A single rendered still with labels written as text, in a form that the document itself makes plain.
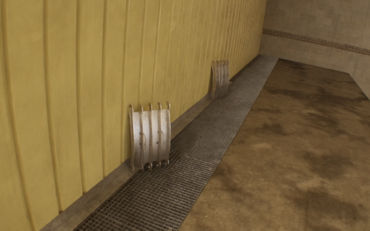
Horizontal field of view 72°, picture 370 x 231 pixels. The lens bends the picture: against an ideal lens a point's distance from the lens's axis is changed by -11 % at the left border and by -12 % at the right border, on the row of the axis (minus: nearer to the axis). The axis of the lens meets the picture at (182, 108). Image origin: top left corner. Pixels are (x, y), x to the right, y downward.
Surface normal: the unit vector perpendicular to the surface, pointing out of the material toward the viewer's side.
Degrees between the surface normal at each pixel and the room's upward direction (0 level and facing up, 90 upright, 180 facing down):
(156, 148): 90
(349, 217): 0
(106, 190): 0
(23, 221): 90
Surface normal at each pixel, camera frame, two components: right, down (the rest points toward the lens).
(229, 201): 0.10, -0.93
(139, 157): 0.46, 0.44
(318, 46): -0.39, 0.30
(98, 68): 0.92, 0.22
